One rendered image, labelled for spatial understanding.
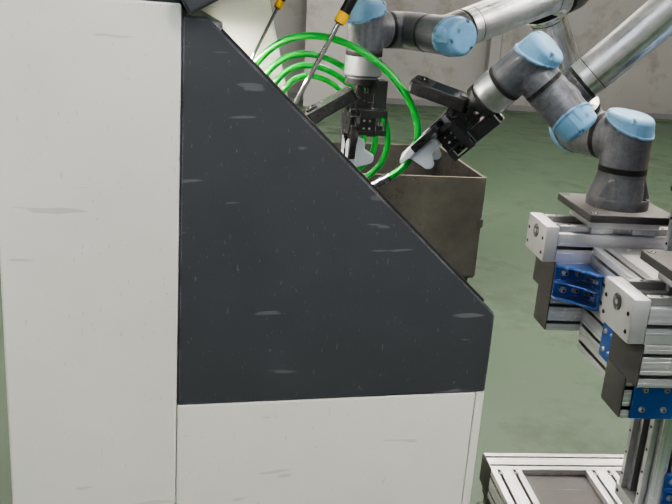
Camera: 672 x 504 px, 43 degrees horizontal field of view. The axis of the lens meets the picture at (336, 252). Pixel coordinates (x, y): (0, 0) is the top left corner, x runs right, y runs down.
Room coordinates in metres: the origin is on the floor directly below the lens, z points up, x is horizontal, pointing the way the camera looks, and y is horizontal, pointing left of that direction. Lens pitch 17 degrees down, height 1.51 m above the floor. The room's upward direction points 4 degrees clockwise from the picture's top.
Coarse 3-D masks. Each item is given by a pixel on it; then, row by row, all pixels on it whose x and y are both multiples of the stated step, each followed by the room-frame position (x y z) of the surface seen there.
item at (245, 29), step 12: (228, 0) 2.04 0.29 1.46; (240, 0) 2.05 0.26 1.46; (252, 0) 2.05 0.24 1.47; (264, 0) 2.06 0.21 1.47; (216, 12) 2.03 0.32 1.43; (228, 12) 2.04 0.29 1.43; (240, 12) 2.05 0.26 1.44; (252, 12) 2.06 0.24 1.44; (264, 12) 2.06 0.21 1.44; (228, 24) 2.04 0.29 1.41; (240, 24) 2.05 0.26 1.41; (252, 24) 2.06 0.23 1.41; (264, 24) 2.06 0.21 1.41; (240, 36) 2.05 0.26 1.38; (252, 36) 2.06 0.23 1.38; (276, 36) 2.07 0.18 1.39; (252, 48) 2.06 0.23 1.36; (264, 48) 2.06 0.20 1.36; (264, 60) 2.06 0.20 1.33; (276, 72) 2.07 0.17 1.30
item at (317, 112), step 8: (344, 88) 1.77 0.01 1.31; (328, 96) 1.77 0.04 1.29; (336, 96) 1.74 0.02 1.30; (344, 96) 1.73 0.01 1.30; (352, 96) 1.74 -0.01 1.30; (320, 104) 1.74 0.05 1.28; (328, 104) 1.73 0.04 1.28; (336, 104) 1.73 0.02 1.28; (344, 104) 1.74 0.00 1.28; (304, 112) 1.75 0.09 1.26; (312, 112) 1.72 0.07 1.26; (320, 112) 1.73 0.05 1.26; (328, 112) 1.73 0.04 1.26; (312, 120) 1.72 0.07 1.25; (320, 120) 1.73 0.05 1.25
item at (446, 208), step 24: (336, 144) 4.96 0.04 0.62; (384, 168) 5.01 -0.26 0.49; (408, 168) 5.04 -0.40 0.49; (432, 168) 5.07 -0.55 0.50; (456, 168) 4.68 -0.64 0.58; (384, 192) 4.14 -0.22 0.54; (408, 192) 4.16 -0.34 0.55; (432, 192) 4.18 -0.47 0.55; (456, 192) 4.20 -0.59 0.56; (480, 192) 4.22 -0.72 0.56; (408, 216) 4.16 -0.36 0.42; (432, 216) 4.18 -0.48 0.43; (456, 216) 4.20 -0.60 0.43; (480, 216) 4.23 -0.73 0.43; (432, 240) 4.18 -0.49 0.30; (456, 240) 4.21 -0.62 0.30; (456, 264) 4.21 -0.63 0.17
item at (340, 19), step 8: (352, 0) 1.41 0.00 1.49; (344, 8) 1.41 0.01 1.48; (352, 8) 1.42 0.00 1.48; (336, 16) 1.42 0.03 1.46; (344, 16) 1.41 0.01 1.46; (336, 24) 1.42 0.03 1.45; (344, 24) 1.42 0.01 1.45; (336, 32) 1.42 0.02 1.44; (328, 40) 1.41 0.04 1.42; (320, 56) 1.41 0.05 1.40; (312, 72) 1.41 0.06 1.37; (304, 88) 1.41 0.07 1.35; (296, 96) 1.41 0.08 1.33; (296, 104) 1.41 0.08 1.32
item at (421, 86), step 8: (416, 80) 1.60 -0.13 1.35; (424, 80) 1.60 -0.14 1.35; (432, 80) 1.62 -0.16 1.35; (408, 88) 1.60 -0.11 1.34; (416, 88) 1.59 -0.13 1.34; (424, 88) 1.58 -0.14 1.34; (432, 88) 1.58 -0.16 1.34; (440, 88) 1.59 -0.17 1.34; (448, 88) 1.60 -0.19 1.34; (424, 96) 1.58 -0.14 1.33; (432, 96) 1.58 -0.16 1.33; (440, 96) 1.57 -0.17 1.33; (448, 96) 1.57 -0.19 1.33; (456, 96) 1.57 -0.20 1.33; (464, 96) 1.58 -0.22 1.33; (440, 104) 1.58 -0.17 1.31; (448, 104) 1.57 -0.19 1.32; (456, 104) 1.56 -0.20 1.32; (464, 104) 1.56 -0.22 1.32
